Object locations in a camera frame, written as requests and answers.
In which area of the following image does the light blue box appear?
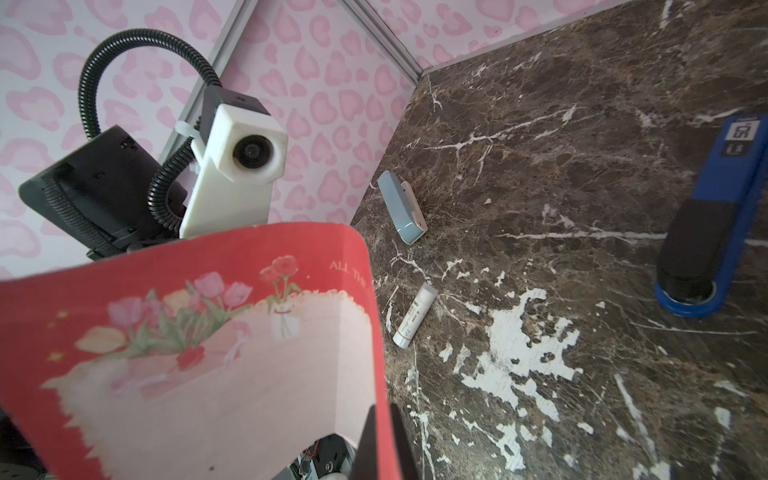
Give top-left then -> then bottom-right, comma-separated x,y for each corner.
377,170 -> 428,245

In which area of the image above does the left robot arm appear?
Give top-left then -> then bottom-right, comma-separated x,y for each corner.
18,126 -> 178,261

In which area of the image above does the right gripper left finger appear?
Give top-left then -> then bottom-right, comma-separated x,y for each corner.
349,406 -> 377,480

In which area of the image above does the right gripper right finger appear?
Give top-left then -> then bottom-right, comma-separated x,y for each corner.
390,403 -> 420,480

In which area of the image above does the white glue stick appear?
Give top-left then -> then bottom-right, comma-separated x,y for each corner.
393,283 -> 438,349

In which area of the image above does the left black corrugated cable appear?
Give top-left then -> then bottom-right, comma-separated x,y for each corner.
77,28 -> 223,235

